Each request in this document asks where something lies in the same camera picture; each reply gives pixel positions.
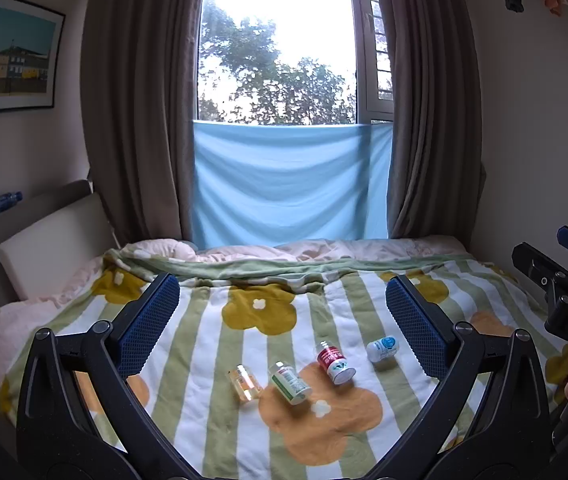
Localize small amber clear bottle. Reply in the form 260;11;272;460
228;364;265;403

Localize white bottle blue label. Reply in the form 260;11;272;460
366;335;401;364

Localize red label bottle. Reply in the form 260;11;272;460
315;340;357;387

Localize light blue cloth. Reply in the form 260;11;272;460
191;120;395;251

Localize trees outside window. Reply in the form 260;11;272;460
199;0;359;126

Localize white pillow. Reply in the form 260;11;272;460
0;192;119;301

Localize floral striped blanket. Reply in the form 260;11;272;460
0;252;568;480

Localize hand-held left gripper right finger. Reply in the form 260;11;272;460
369;275;554;480

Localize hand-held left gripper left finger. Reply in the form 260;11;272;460
16;272;189;480

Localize white window frame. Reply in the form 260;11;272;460
346;0;395;124

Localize framed wall picture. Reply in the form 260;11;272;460
0;0;67;118

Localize brown curtain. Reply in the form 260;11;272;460
80;0;209;253
379;0;487;241

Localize white bottle green label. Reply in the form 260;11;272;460
269;360;313;405

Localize pale pink duvet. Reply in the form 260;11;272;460
0;235;470;391

